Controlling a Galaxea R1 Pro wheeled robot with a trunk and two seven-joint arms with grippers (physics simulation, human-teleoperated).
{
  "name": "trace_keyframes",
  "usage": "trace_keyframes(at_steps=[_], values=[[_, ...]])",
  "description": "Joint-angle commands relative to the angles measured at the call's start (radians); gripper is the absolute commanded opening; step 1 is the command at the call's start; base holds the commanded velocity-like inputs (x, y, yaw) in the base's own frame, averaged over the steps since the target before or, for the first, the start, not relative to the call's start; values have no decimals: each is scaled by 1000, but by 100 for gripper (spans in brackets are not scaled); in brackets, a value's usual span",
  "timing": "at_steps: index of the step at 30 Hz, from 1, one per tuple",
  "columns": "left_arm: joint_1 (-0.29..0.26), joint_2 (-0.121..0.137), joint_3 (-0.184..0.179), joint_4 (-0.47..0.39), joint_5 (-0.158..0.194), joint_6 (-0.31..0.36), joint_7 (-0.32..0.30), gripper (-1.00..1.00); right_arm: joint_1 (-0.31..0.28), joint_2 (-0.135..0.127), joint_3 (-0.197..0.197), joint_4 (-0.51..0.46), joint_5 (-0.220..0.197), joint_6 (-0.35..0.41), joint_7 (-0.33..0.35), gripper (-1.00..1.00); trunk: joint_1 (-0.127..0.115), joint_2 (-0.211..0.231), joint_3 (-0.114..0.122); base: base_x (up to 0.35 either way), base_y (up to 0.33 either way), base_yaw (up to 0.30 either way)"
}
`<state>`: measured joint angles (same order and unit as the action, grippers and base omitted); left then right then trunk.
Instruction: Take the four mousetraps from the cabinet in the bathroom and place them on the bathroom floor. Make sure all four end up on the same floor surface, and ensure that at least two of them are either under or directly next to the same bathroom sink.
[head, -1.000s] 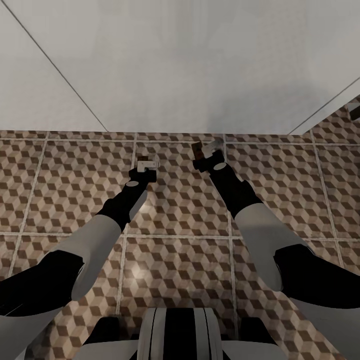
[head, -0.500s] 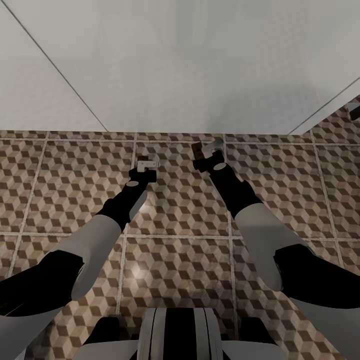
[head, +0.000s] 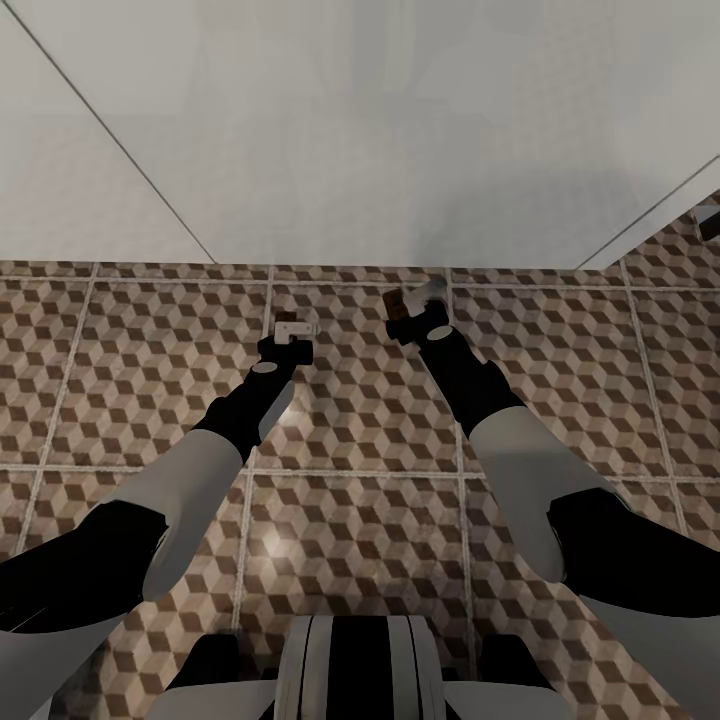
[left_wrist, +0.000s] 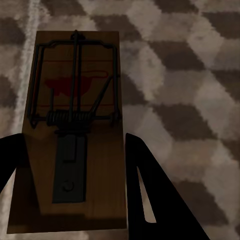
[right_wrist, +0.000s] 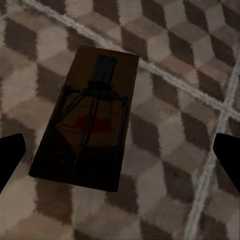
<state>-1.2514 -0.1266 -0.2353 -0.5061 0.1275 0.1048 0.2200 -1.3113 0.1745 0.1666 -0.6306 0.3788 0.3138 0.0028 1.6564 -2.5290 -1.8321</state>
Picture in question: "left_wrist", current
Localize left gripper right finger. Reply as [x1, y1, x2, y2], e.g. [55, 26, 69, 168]
[125, 133, 210, 240]

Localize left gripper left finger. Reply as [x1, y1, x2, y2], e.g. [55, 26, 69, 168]
[0, 133, 23, 193]

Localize mousetrap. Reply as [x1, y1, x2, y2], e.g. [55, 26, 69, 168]
[7, 30, 127, 235]

